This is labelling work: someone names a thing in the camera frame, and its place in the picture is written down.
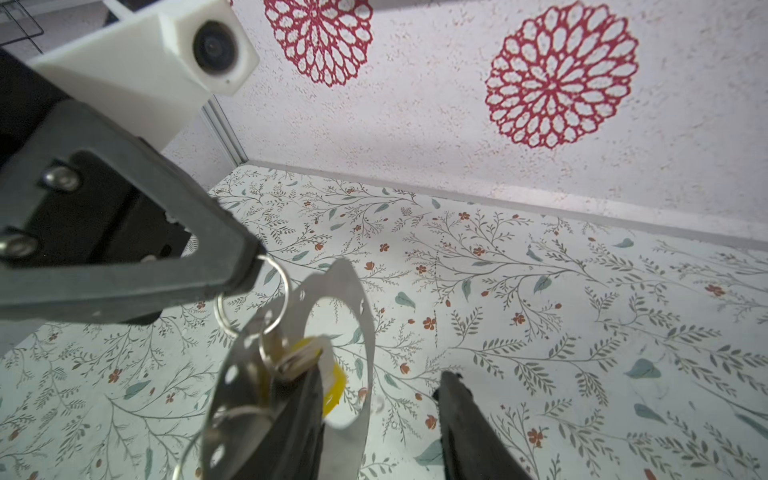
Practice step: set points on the black wire wall basket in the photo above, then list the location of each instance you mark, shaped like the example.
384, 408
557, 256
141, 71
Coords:
19, 26

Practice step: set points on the yellow key tag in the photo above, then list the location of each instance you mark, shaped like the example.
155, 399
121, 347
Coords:
315, 352

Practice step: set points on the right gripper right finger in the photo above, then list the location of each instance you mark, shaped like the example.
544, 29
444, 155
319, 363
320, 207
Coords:
470, 447

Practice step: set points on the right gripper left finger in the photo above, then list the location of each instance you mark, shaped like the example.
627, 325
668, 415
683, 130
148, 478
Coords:
290, 446

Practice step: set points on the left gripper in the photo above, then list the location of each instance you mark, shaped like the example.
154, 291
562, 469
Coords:
96, 225

